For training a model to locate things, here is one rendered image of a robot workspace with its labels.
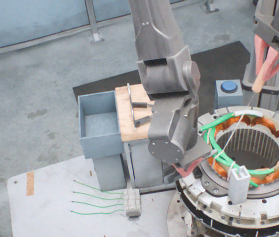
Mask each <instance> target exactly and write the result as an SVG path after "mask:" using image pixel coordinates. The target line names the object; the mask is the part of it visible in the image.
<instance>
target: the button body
mask: <svg viewBox="0 0 279 237"><path fill-rule="evenodd" d="M226 81H233V82H235V83H236V84H237V86H238V89H237V91H236V92H234V93H231V94H227V93H225V92H223V91H222V90H221V89H220V86H221V84H222V83H223V82H226ZM242 98H243V94H242V88H241V84H240V81H239V79H237V80H217V81H216V88H215V97H214V111H215V110H217V109H220V108H226V109H227V107H235V106H242Z"/></svg>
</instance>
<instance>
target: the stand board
mask: <svg viewBox="0 0 279 237"><path fill-rule="evenodd" d="M130 92H131V99H132V102H139V103H147V104H154V102H155V101H150V99H149V97H148V95H147V93H146V91H145V90H144V88H143V86H142V84H136V85H130ZM116 97H117V106H118V114H119V122H120V134H121V137H122V141H123V142H125V141H128V140H135V139H142V138H148V128H149V126H150V122H151V120H150V121H149V122H147V123H143V124H140V125H138V126H136V132H135V130H134V123H133V117H132V110H131V104H130V98H129V93H128V88H127V86H125V87H119V88H116ZM133 111H134V117H135V120H137V119H140V118H142V117H145V116H148V115H149V116H150V115H153V113H152V112H151V108H149V107H147V108H133Z"/></svg>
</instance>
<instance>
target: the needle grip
mask: <svg viewBox="0 0 279 237"><path fill-rule="evenodd" d="M265 63H266V62H264V64H263V66H262V69H261V71H260V72H259V74H258V76H257V78H256V80H255V82H254V84H253V87H252V90H253V91H254V92H260V91H261V89H262V87H263V85H264V82H265V81H263V80H262V77H263V71H264V68H265Z"/></svg>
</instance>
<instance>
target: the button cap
mask: <svg viewBox="0 0 279 237"><path fill-rule="evenodd" d="M222 89H223V90H225V91H234V90H235V89H236V83H235V82H233V81H226V82H224V83H222Z"/></svg>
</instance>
